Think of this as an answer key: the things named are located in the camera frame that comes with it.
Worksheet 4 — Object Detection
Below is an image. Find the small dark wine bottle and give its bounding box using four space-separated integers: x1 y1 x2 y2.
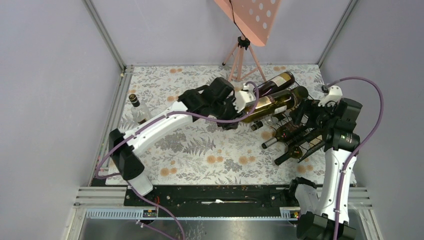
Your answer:
250 114 286 132

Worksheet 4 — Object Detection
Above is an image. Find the green wine bottle brown label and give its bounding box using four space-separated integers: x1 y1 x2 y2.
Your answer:
289 85 309 105

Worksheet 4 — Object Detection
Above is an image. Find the red wine bottle gold cap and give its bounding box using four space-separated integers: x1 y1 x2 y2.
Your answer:
258 71 295 98

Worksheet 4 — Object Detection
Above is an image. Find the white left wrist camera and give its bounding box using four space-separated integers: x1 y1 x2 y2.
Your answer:
232 84 256 113

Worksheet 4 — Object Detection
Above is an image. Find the grey slotted cable duct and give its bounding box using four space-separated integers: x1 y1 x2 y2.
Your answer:
85 207 298 221

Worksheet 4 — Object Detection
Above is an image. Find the green wine bottle grey cap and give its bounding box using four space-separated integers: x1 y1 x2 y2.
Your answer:
261 120 307 149

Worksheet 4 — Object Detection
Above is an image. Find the black wire wine rack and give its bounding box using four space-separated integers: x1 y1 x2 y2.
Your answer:
251 81 344 164

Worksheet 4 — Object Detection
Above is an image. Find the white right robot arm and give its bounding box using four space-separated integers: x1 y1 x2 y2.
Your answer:
286 98 363 240

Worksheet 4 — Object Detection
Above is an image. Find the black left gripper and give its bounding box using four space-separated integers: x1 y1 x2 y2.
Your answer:
211 95 246 130

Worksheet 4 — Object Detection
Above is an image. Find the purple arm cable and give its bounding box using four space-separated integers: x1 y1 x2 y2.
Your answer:
94 81 261 240
321 76 385 240

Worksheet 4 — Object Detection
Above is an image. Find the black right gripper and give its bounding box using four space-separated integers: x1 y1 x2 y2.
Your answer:
289 97 338 131

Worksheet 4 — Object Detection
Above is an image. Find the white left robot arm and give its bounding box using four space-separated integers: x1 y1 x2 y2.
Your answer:
108 77 255 206

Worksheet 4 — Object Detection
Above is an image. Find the pink music stand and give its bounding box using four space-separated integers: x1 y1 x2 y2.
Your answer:
214 0 282 82

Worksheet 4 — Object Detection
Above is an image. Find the olive wine bottle black cap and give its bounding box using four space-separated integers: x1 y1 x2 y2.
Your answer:
273 145 303 166

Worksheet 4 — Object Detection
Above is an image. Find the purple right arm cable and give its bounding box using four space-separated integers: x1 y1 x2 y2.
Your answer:
321 76 385 240

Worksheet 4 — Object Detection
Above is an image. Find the clear liquor bottle black cap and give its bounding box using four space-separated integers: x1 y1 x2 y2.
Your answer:
128 93 152 125

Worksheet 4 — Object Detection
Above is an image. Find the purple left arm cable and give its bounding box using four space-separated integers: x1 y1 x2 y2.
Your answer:
94 81 261 240

